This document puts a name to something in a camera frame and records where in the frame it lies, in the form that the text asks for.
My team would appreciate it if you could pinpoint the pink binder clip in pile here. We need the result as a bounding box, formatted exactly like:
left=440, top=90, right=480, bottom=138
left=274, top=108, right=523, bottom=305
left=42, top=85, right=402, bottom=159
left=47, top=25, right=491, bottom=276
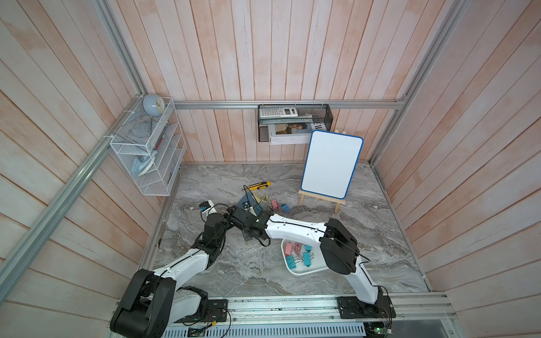
left=271, top=199, right=280, bottom=212

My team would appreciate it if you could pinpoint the small wooden easel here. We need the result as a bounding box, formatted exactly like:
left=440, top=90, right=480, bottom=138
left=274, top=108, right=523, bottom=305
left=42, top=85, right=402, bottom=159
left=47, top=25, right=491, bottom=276
left=298, top=190, right=346, bottom=214

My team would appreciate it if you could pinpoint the aluminium frame rail back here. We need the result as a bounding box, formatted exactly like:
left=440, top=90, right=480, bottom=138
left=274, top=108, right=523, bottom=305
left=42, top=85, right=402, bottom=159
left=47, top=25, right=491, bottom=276
left=174, top=99, right=405, bottom=110

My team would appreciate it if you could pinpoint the white board blue frame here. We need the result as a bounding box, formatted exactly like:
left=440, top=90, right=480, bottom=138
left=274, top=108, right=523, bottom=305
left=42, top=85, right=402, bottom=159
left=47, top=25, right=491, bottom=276
left=300, top=130, right=364, bottom=200

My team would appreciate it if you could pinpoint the white blue item in rack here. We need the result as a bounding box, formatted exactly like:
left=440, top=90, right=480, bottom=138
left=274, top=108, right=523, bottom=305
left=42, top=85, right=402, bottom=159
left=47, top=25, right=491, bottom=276
left=130, top=151, right=157, bottom=177

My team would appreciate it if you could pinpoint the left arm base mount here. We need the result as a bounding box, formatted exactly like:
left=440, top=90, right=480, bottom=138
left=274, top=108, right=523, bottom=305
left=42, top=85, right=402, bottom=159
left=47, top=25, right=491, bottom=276
left=168, top=287, right=228, bottom=324

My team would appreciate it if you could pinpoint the aluminium frame rail left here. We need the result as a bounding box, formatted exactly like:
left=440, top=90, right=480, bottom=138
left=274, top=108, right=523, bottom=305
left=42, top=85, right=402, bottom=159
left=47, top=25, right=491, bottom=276
left=1, top=94, right=156, bottom=307

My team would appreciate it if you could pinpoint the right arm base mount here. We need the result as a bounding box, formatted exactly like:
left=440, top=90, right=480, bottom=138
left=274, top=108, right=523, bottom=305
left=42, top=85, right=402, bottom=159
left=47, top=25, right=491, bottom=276
left=337, top=285, right=396, bottom=320

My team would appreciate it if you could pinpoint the magazine with photo cover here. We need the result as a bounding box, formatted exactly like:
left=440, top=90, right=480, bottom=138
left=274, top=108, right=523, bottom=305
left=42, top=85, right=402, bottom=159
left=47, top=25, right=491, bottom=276
left=269, top=123, right=328, bottom=145

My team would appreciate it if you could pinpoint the teal binder clip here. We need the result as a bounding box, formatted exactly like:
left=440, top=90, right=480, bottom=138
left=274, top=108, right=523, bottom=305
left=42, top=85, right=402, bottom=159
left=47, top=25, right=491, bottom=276
left=302, top=252, right=311, bottom=267
left=285, top=255, right=297, bottom=270

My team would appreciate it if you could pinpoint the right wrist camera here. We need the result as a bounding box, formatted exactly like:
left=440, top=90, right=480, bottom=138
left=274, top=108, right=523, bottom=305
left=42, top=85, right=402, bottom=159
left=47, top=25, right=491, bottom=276
left=250, top=203, right=263, bottom=215

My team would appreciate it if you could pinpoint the white wire mesh shelf rack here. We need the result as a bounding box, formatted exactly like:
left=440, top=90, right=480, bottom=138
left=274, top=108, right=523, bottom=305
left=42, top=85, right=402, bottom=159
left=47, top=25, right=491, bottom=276
left=110, top=97, right=187, bottom=197

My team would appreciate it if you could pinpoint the yellow black utility knife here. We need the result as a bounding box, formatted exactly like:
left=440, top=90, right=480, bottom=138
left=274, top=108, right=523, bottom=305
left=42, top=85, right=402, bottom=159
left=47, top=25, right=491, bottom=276
left=242, top=181, right=272, bottom=191

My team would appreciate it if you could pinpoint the black mesh wall tray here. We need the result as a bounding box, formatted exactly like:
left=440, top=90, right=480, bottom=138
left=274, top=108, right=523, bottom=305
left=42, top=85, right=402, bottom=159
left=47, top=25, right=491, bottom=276
left=256, top=104, right=333, bottom=145

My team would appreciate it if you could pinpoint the pink binder clip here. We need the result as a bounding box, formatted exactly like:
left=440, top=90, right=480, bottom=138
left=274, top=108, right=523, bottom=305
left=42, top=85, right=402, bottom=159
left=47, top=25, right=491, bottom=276
left=271, top=199, right=280, bottom=212
left=284, top=242, right=293, bottom=256
left=293, top=242, right=302, bottom=256

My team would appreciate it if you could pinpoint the aluminium frame rail right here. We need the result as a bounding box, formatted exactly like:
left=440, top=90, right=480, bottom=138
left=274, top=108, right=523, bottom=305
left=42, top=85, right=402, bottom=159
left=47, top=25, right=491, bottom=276
left=367, top=1, right=471, bottom=169

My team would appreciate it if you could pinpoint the white calculator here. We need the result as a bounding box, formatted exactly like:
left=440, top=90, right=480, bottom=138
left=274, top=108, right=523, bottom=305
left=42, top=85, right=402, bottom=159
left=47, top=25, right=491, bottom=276
left=259, top=106, right=298, bottom=119

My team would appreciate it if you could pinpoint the white plastic storage box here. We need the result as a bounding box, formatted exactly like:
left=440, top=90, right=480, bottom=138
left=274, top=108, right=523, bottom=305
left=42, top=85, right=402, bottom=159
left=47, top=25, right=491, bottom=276
left=281, top=239, right=329, bottom=277

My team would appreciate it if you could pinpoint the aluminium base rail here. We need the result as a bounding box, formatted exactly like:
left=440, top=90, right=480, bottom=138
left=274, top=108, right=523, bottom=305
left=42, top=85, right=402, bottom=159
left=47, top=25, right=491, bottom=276
left=163, top=292, right=465, bottom=337

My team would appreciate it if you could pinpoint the aluminium frame rail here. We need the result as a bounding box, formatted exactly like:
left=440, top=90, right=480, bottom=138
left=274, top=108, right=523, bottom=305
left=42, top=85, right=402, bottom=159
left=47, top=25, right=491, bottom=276
left=1, top=94, right=156, bottom=307
left=174, top=99, right=405, bottom=110
left=367, top=1, right=471, bottom=169

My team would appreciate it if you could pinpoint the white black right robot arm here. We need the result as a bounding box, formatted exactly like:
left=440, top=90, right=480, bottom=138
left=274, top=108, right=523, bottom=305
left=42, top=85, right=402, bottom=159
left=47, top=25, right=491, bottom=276
left=228, top=206, right=383, bottom=305

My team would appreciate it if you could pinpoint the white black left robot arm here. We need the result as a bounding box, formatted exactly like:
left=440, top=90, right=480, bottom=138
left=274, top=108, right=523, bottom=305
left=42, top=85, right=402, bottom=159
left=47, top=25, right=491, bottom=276
left=110, top=201, right=230, bottom=337

